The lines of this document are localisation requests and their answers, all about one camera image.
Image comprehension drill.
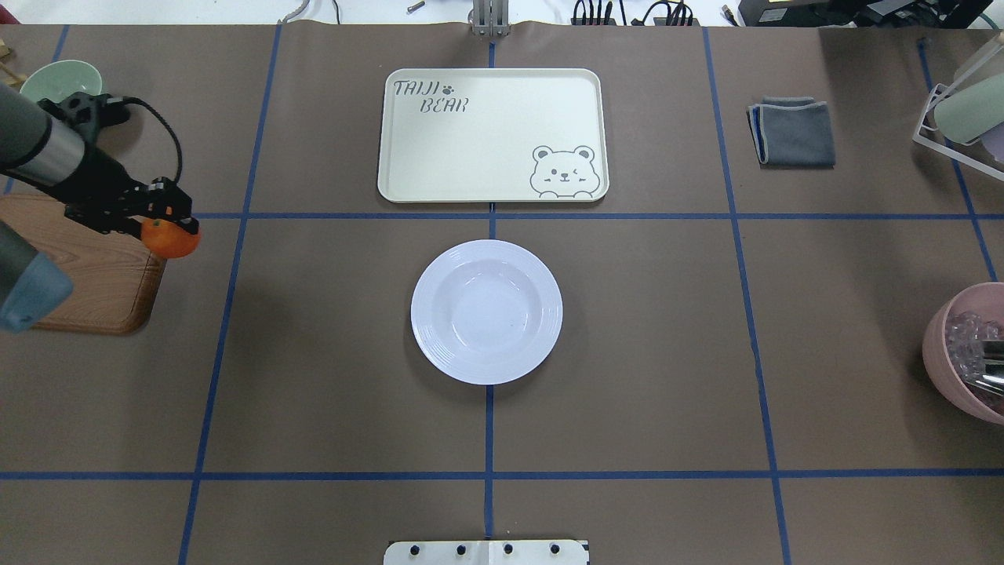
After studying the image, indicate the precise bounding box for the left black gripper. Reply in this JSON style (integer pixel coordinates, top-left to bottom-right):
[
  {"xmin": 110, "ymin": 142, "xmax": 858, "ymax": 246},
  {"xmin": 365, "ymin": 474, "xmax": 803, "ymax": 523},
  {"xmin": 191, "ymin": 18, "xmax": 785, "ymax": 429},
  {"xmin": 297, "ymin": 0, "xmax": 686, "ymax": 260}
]
[{"xmin": 53, "ymin": 153, "xmax": 198, "ymax": 236}]

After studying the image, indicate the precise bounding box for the metal scoop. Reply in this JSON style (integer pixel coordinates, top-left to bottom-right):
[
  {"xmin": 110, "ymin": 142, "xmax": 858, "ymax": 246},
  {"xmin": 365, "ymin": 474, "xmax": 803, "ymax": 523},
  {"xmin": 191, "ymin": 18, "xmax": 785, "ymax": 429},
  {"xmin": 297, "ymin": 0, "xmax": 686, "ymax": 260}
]
[{"xmin": 963, "ymin": 340, "xmax": 1003, "ymax": 396}]

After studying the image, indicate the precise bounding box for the aluminium frame post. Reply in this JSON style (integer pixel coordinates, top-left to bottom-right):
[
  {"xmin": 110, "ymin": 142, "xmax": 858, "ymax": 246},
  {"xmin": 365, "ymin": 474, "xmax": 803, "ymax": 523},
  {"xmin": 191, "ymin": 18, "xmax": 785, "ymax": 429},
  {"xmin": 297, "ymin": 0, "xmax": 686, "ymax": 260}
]
[{"xmin": 467, "ymin": 0, "xmax": 511, "ymax": 38}]

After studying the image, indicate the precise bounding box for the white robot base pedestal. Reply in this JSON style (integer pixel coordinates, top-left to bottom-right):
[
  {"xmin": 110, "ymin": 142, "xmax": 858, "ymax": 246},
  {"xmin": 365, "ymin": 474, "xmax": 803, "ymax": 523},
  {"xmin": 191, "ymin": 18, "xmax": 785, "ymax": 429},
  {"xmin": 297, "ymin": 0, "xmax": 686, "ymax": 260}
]
[{"xmin": 383, "ymin": 539, "xmax": 591, "ymax": 564}]

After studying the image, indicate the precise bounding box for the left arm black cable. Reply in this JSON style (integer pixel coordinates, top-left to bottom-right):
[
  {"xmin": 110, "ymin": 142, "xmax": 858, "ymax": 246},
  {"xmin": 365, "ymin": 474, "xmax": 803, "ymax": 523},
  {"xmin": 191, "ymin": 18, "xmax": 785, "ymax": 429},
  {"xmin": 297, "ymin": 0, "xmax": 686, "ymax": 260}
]
[{"xmin": 122, "ymin": 96, "xmax": 184, "ymax": 185}]

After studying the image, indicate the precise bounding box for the orange fruit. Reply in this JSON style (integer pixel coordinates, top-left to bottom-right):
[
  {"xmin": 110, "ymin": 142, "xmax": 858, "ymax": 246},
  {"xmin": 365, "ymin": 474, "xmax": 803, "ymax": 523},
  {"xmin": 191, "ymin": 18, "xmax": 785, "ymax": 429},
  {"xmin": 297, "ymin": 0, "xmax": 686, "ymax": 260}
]
[{"xmin": 140, "ymin": 229, "xmax": 202, "ymax": 260}]

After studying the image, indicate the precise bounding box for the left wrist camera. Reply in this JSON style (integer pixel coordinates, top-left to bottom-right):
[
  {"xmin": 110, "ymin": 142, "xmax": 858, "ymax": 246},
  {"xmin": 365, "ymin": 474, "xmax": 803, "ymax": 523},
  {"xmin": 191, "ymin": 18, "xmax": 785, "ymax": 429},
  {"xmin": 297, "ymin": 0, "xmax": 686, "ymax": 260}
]
[{"xmin": 36, "ymin": 92, "xmax": 130, "ymax": 144}]

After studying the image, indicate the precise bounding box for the green bowl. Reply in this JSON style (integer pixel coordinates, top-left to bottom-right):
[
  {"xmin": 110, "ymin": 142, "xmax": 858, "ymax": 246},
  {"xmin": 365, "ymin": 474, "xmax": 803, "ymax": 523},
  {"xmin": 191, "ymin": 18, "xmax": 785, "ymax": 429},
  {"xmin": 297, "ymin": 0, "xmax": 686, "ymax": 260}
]
[{"xmin": 20, "ymin": 60, "xmax": 104, "ymax": 103}]

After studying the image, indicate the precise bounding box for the folded grey cloth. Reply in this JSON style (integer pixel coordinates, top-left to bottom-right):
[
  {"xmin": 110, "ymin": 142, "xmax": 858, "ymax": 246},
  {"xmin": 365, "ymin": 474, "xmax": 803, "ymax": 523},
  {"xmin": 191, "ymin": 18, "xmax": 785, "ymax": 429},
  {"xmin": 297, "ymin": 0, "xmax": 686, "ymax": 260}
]
[{"xmin": 747, "ymin": 97, "xmax": 836, "ymax": 169}]

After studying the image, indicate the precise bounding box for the white cup rack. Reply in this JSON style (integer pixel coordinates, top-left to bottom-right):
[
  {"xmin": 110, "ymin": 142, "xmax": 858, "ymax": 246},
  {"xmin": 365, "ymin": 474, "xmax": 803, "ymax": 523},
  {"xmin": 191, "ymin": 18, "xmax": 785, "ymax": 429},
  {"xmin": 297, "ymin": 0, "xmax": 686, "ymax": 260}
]
[{"xmin": 912, "ymin": 31, "xmax": 1004, "ymax": 167}]

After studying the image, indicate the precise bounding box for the cream bear serving tray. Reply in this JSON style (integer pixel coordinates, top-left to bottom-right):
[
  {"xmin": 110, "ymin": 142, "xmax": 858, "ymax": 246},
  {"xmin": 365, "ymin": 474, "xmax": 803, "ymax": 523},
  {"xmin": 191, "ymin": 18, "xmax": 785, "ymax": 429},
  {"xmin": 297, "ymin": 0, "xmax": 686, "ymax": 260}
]
[{"xmin": 377, "ymin": 68, "xmax": 610, "ymax": 203}]

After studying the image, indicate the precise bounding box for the wooden tray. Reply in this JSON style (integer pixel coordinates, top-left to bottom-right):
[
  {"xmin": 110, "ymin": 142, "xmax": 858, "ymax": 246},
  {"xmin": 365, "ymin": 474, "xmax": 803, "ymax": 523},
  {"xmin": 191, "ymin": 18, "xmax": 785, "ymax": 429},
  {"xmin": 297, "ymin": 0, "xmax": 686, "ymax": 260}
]
[{"xmin": 1, "ymin": 194, "xmax": 166, "ymax": 336}]

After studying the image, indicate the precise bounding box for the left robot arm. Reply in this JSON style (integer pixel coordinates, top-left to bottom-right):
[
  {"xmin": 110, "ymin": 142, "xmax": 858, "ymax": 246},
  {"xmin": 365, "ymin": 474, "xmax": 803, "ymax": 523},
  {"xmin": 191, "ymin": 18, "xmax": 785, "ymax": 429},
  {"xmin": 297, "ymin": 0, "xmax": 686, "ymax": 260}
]
[{"xmin": 2, "ymin": 86, "xmax": 202, "ymax": 335}]

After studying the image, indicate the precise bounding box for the white round plate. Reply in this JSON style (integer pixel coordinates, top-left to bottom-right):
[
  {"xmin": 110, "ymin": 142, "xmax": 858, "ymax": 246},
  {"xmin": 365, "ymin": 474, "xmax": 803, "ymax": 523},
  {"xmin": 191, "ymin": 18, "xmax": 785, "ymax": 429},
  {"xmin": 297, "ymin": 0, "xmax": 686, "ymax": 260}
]
[{"xmin": 409, "ymin": 239, "xmax": 564, "ymax": 386}]

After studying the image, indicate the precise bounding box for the purple cup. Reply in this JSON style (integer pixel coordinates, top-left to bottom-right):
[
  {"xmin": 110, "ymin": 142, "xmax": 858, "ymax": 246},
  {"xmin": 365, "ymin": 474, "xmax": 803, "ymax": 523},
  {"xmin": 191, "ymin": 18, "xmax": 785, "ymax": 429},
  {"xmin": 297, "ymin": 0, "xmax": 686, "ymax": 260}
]
[{"xmin": 980, "ymin": 122, "xmax": 1004, "ymax": 163}]

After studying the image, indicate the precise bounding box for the green pastel cup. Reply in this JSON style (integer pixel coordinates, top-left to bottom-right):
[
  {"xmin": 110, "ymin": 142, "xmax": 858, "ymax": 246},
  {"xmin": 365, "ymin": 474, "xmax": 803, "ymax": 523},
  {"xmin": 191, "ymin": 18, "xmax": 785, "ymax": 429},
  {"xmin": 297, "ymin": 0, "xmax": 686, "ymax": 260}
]
[{"xmin": 933, "ymin": 74, "xmax": 1003, "ymax": 144}]

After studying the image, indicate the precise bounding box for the power strip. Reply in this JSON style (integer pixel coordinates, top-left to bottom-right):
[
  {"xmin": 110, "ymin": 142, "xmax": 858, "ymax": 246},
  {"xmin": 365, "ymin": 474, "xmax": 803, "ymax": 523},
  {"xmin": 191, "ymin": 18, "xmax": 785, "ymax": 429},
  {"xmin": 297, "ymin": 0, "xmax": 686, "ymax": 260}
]
[{"xmin": 564, "ymin": 1, "xmax": 700, "ymax": 27}]

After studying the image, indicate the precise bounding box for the pink bowl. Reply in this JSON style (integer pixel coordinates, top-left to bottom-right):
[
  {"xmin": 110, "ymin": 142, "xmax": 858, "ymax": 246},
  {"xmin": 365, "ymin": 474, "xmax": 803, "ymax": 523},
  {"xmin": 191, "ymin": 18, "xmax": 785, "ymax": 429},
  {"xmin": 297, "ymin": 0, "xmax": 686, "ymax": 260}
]
[{"xmin": 922, "ymin": 282, "xmax": 1003, "ymax": 425}]

